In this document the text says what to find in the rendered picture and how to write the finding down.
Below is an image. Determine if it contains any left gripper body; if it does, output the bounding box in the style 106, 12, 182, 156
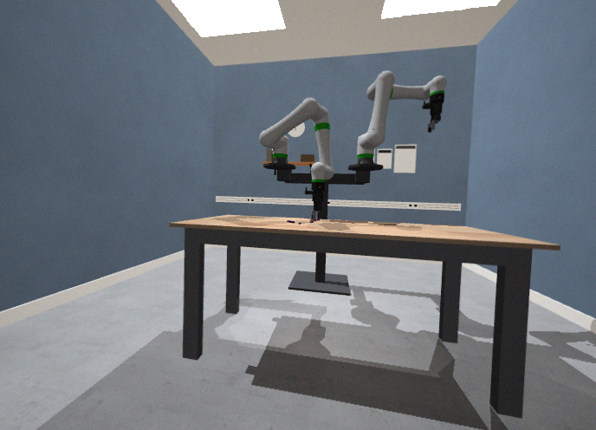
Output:
422, 93, 444, 122

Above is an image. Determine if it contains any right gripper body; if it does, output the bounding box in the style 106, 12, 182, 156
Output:
305, 182, 325, 211

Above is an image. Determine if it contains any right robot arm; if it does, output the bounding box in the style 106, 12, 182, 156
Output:
259, 98, 334, 182

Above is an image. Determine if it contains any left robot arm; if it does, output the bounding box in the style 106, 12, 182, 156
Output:
356, 71, 447, 164

